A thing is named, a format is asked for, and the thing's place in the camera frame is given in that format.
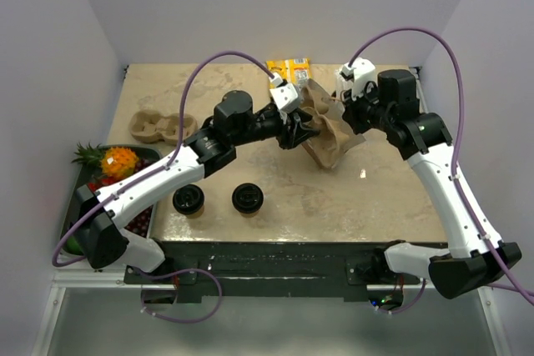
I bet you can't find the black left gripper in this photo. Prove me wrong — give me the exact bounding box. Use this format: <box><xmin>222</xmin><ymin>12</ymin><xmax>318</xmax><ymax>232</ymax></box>
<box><xmin>232</xmin><ymin>107</ymin><xmax>320</xmax><ymax>149</ymax></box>

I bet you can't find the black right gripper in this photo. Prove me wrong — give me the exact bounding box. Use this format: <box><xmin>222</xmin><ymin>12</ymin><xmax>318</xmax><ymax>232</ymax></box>
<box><xmin>343</xmin><ymin>82</ymin><xmax>393</xmax><ymax>135</ymax></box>

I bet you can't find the brown paper bag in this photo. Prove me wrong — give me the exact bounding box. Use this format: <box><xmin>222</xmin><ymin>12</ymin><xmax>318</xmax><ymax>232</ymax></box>
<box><xmin>301</xmin><ymin>79</ymin><xmax>365</xmax><ymax>152</ymax></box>

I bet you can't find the black plastic cup lid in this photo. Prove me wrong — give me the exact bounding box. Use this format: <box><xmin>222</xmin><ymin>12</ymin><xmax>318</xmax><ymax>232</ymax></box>
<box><xmin>172</xmin><ymin>184</ymin><xmax>205</xmax><ymax>216</ymax></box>

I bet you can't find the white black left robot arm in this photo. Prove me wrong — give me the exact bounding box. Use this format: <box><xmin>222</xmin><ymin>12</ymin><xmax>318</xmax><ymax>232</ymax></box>
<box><xmin>73</xmin><ymin>88</ymin><xmax>320</xmax><ymax>283</ymax></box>

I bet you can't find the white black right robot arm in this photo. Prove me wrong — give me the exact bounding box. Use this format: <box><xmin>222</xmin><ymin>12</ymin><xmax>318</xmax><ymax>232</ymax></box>
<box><xmin>340</xmin><ymin>68</ymin><xmax>522</xmax><ymax>299</ymax></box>

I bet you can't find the yellow snack bag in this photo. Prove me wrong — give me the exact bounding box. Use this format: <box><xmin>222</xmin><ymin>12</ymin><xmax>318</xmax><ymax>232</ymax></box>
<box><xmin>266</xmin><ymin>58</ymin><xmax>311</xmax><ymax>86</ymax></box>

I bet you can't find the purple grapes bunch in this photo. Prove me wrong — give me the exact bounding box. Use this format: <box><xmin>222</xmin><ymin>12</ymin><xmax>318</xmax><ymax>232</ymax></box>
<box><xmin>125</xmin><ymin>158</ymin><xmax>153</xmax><ymax>238</ymax></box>

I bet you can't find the orange horned melon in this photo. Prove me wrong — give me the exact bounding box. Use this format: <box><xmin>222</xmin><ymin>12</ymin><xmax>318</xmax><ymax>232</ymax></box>
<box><xmin>100</xmin><ymin>147</ymin><xmax>139</xmax><ymax>180</ymax></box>

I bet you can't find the small pineapple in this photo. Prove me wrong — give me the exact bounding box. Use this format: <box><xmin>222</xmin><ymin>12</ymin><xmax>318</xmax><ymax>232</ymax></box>
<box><xmin>71</xmin><ymin>143</ymin><xmax>106</xmax><ymax>167</ymax></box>

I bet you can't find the green fruit tray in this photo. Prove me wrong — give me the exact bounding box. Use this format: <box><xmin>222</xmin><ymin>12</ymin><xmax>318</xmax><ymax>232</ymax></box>
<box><xmin>60</xmin><ymin>143</ymin><xmax>161</xmax><ymax>256</ymax></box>

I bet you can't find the red strawberries cluster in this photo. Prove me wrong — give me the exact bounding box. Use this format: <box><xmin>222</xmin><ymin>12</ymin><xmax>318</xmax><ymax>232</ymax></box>
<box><xmin>87</xmin><ymin>177</ymin><xmax>117</xmax><ymax>193</ymax></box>

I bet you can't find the green lime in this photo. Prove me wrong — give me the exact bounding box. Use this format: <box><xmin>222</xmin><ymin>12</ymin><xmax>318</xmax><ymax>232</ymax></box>
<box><xmin>63</xmin><ymin>236</ymin><xmax>83</xmax><ymax>256</ymax></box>

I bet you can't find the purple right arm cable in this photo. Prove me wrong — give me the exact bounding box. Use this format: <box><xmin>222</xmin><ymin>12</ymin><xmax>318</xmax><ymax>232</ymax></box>
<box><xmin>348</xmin><ymin>27</ymin><xmax>534</xmax><ymax>314</ymax></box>

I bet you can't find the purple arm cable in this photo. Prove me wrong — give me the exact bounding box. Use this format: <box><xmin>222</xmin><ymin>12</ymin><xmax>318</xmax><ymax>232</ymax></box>
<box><xmin>52</xmin><ymin>51</ymin><xmax>223</xmax><ymax>323</ymax></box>
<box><xmin>348</xmin><ymin>27</ymin><xmax>534</xmax><ymax>314</ymax></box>

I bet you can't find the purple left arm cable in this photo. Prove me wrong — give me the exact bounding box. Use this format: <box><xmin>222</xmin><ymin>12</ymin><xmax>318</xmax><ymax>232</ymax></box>
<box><xmin>52</xmin><ymin>51</ymin><xmax>223</xmax><ymax>323</ymax></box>

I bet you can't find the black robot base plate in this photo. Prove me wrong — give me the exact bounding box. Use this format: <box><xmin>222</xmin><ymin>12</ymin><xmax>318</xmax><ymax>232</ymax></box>
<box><xmin>124</xmin><ymin>242</ymin><xmax>399</xmax><ymax>303</ymax></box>

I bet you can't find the aluminium frame rail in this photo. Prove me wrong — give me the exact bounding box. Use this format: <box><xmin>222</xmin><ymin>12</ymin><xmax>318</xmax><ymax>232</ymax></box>
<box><xmin>28</xmin><ymin>253</ymin><xmax>143</xmax><ymax>356</ymax></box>

